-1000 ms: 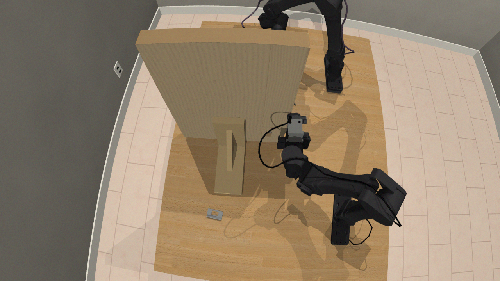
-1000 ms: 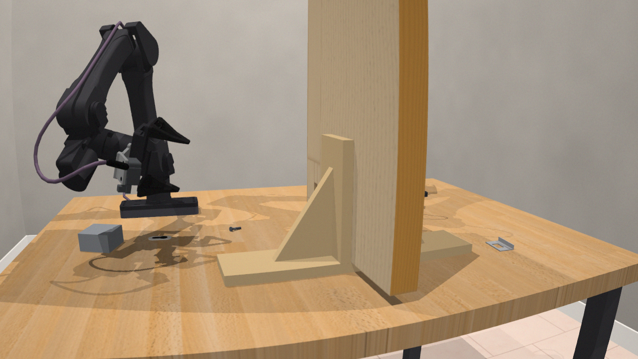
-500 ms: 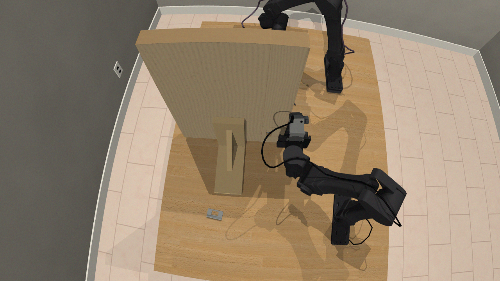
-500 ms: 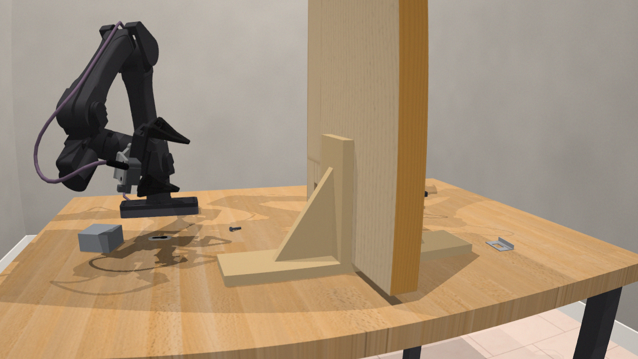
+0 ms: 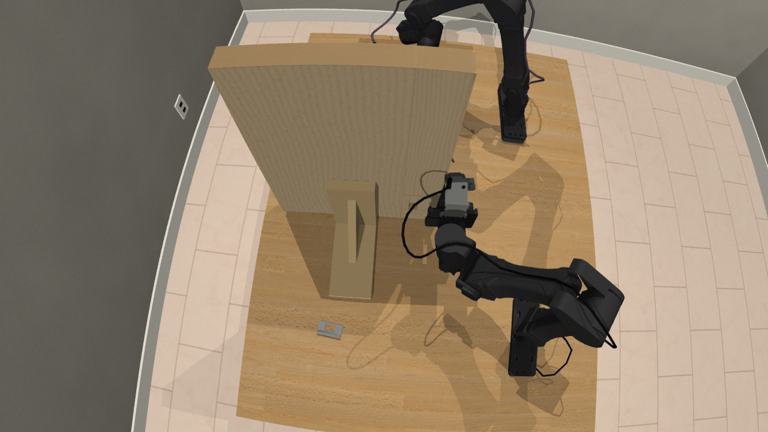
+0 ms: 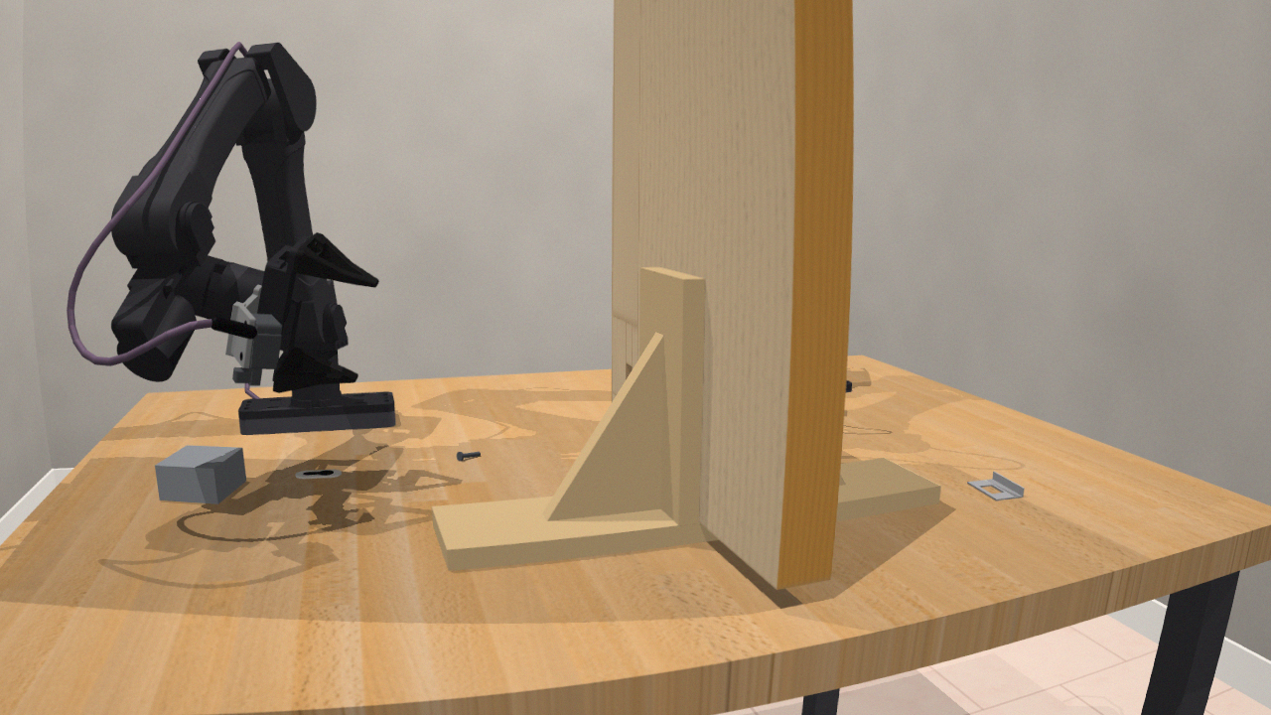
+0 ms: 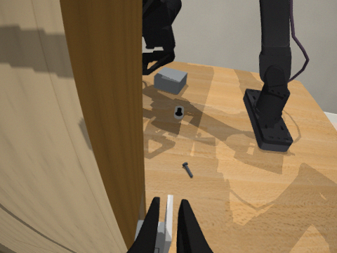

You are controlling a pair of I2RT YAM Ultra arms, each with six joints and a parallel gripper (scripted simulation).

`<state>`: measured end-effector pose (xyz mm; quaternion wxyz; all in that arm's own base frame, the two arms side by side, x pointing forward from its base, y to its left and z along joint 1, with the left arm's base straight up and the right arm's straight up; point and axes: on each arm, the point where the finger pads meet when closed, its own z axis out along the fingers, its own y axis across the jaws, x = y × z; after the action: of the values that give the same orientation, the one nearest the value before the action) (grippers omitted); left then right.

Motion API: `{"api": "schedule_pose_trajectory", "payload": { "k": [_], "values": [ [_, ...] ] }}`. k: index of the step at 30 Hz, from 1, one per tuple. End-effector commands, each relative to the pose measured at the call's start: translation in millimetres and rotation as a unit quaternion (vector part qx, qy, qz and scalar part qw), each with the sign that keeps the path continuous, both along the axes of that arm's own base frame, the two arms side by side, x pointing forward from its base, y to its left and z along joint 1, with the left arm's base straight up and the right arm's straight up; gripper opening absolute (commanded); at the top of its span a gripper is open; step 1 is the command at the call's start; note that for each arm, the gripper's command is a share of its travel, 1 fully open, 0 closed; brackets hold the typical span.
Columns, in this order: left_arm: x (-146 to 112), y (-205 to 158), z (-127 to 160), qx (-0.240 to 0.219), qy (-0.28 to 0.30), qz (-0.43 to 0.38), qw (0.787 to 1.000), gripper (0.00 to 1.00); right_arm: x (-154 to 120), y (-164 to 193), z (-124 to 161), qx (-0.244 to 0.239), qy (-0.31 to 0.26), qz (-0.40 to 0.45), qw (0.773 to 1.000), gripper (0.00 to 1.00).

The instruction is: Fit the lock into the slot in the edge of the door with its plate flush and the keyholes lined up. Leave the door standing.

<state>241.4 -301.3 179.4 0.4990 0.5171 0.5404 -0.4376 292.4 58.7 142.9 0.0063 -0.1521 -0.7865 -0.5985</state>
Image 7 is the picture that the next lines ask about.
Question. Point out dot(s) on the grey mortise lock with keyhole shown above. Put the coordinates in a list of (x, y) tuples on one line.
[(164, 231)]

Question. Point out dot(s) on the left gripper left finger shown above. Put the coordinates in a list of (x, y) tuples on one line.
[(146, 239)]

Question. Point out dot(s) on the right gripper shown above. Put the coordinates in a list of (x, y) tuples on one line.
[(158, 16)]

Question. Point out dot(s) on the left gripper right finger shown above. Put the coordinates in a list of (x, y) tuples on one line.
[(190, 238)]

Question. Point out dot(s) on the tan wooden door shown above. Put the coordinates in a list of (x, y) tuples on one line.
[(72, 171)]

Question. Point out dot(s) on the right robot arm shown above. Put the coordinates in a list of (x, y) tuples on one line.
[(275, 71)]

